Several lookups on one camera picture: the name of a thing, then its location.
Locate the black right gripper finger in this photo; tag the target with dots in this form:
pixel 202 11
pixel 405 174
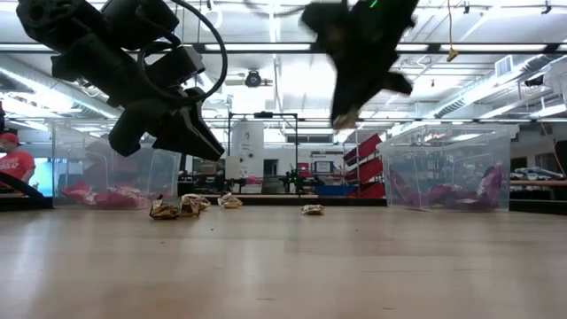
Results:
pixel 342 106
pixel 361 103

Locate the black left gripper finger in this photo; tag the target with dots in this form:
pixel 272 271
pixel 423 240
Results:
pixel 190 139
pixel 133 130

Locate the black background robot arm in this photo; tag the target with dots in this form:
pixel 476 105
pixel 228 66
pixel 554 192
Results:
pixel 292 179

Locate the small clear plastic bin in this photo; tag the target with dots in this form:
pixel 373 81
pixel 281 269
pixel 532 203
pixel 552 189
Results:
pixel 443 146
pixel 168 177

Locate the white cabinet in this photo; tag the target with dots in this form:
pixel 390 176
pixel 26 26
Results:
pixel 248 142

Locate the small monitor screen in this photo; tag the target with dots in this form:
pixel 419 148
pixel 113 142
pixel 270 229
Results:
pixel 322 167

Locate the red bin shelving rack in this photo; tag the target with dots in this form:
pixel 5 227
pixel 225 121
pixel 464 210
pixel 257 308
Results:
pixel 367 170

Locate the blue storage bin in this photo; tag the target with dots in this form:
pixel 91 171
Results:
pixel 334 190

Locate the yellow hanging power plug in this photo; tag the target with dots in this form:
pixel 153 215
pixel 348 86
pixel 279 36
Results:
pixel 452 55

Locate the person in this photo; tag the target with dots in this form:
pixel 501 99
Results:
pixel 15 161

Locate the white vent box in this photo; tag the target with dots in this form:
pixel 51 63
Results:
pixel 505 66

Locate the wooden workbench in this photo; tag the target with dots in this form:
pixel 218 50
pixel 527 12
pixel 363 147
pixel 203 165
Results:
pixel 538 182

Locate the large clear plastic bin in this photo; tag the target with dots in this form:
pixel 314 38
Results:
pixel 559 88

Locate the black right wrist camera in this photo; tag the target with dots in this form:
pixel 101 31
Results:
pixel 396 83

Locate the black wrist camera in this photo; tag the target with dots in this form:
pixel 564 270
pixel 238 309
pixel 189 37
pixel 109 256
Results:
pixel 175 66
pixel 396 83

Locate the black metal frame stand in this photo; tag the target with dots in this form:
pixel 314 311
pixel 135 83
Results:
pixel 229 168

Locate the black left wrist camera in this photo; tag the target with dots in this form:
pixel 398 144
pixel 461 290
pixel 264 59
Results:
pixel 175 66

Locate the black ceiling camera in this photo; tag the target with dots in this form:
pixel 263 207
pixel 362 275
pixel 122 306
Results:
pixel 253 79

